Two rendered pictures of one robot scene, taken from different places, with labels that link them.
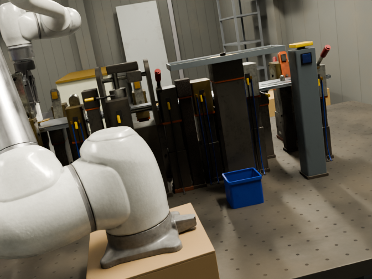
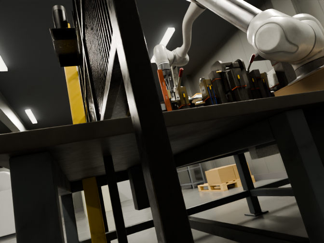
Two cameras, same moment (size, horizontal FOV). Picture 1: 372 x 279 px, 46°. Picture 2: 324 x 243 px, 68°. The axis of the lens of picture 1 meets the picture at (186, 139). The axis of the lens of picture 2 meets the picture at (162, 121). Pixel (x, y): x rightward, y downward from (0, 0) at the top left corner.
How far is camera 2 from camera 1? 1.27 m
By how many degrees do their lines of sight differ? 29
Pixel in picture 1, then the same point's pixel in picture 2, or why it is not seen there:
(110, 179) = (315, 23)
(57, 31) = (182, 58)
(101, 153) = (304, 15)
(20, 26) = (167, 53)
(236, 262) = not seen: outside the picture
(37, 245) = (303, 37)
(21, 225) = (297, 23)
